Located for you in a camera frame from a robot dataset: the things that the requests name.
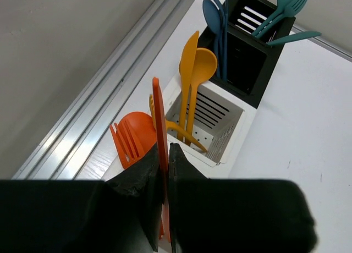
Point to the blue fork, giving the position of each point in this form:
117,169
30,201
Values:
220,8

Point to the black utensil caddy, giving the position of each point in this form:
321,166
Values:
250,61

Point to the teal knife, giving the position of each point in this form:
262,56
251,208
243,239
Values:
294,37

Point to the orange fork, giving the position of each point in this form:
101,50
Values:
127,143

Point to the aluminium frame rail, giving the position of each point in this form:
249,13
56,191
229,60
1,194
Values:
301,128

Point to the teal fork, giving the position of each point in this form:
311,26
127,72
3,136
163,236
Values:
289,11

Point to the yellow fork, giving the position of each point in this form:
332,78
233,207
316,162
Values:
174,126

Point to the blue spoon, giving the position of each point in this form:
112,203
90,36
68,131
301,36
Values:
214,22

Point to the yellow spoon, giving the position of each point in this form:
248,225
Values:
205,65

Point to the orange spoon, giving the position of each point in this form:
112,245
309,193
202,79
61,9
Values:
143,126

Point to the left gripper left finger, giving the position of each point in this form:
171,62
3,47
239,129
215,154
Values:
122,214

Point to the blue knife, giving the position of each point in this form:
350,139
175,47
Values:
225,41

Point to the teal spoon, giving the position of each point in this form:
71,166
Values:
281,4

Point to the white utensil caddy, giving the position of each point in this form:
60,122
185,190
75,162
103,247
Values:
221,124

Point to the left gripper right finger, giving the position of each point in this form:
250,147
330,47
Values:
235,215

